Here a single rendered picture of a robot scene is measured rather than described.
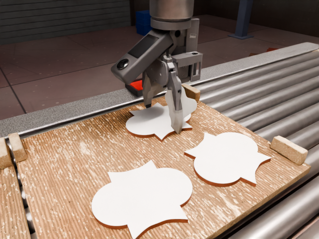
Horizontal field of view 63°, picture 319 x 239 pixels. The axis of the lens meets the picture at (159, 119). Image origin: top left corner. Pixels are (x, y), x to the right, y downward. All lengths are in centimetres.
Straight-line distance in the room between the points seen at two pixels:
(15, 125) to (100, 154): 25
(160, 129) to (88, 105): 24
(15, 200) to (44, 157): 9
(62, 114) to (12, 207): 29
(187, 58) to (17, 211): 36
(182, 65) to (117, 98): 27
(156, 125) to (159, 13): 21
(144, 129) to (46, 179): 20
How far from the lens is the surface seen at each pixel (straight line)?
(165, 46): 46
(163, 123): 53
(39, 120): 65
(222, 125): 55
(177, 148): 47
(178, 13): 45
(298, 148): 49
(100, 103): 68
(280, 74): 93
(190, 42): 50
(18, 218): 41
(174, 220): 36
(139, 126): 52
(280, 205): 44
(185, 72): 50
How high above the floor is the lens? 123
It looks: 32 degrees down
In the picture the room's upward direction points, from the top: straight up
